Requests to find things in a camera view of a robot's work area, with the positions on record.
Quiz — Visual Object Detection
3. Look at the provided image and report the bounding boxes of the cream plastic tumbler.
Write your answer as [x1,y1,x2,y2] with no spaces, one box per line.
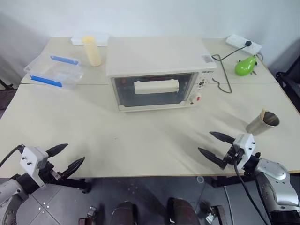
[82,35,102,67]

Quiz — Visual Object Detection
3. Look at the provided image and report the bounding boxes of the black stand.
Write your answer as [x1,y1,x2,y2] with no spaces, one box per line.
[275,39,300,113]

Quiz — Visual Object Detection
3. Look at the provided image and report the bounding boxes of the white flat plastic box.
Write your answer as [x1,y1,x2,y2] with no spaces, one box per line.
[70,32,111,47]

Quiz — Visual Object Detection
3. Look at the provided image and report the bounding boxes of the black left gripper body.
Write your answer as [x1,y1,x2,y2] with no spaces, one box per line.
[38,161,66,186]

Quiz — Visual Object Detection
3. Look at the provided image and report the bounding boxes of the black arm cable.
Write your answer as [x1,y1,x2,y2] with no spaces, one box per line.
[232,161,274,225]
[0,144,25,168]

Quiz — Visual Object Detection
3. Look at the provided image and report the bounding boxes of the dark rounded shape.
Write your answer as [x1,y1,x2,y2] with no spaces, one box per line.
[112,201,139,225]
[166,197,198,225]

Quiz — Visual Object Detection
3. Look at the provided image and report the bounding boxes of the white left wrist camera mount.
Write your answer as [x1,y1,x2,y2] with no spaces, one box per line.
[20,146,49,188]

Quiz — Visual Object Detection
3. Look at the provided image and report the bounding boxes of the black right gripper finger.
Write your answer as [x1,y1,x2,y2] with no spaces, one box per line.
[197,147,228,170]
[209,131,236,145]

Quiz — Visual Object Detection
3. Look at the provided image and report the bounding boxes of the white power strip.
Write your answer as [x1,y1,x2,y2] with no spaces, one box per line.
[225,34,263,56]

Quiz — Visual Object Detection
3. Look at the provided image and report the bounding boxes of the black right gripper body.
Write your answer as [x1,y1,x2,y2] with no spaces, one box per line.
[223,143,246,170]

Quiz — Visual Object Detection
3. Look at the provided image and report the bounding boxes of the glass oven door white handle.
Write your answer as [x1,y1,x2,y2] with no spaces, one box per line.
[111,72,198,106]

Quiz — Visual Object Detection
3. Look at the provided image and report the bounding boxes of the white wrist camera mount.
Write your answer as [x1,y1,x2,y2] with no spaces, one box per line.
[20,146,49,188]
[232,133,256,171]

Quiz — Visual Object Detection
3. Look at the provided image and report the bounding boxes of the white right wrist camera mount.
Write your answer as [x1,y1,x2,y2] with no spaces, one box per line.
[232,133,256,171]

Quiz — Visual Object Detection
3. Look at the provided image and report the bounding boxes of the black power cable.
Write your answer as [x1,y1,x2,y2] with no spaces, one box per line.
[211,45,249,94]

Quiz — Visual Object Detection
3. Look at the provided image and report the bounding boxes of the black table leg frame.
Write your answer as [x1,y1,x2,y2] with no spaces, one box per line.
[210,172,300,188]
[55,178,92,194]

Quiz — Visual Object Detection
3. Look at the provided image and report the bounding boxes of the white knob with red mark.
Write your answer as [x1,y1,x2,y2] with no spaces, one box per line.
[190,92,203,103]

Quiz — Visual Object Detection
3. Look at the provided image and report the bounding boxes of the stainless steel cup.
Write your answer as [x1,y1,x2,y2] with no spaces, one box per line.
[246,112,280,136]

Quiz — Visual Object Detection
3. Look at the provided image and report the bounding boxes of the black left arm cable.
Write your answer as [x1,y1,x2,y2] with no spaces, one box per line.
[0,144,25,168]

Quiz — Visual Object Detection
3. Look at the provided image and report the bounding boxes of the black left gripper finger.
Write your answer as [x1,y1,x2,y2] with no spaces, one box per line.
[61,156,86,178]
[45,143,69,158]

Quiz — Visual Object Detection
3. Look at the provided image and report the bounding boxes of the clear container blue clips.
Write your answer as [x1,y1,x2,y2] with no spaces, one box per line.
[23,54,85,91]

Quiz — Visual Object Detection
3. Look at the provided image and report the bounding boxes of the white toaster oven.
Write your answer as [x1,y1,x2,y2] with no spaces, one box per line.
[105,37,218,114]

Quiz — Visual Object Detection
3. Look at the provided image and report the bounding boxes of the green pear-shaped toy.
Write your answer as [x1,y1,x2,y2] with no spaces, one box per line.
[234,55,258,77]

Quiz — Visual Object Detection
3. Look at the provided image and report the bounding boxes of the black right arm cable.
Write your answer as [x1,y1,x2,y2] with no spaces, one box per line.
[232,161,274,225]

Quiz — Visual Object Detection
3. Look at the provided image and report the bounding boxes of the white floor cable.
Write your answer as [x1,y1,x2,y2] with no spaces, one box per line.
[223,186,235,225]

